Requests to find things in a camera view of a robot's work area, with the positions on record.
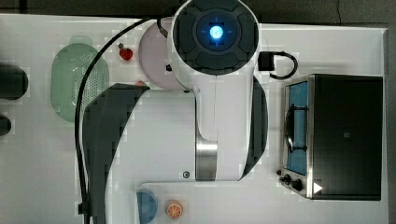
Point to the dark red strawberry toy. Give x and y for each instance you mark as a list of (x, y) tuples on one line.
[(125, 53)]

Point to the orange slice toy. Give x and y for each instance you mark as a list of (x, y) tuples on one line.
[(174, 210)]

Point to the black toaster oven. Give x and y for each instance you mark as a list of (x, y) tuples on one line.
[(333, 137)]

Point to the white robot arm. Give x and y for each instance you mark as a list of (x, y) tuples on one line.
[(211, 129)]

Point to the black connector with cable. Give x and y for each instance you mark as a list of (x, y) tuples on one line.
[(266, 62)]

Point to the pink strawberry toy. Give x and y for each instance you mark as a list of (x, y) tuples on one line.
[(140, 83)]

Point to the blue cup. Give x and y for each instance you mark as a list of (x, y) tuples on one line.
[(147, 206)]

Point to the lilac round plate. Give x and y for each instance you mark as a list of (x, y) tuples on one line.
[(153, 59)]

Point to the green perforated colander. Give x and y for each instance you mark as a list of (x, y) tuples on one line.
[(68, 69)]

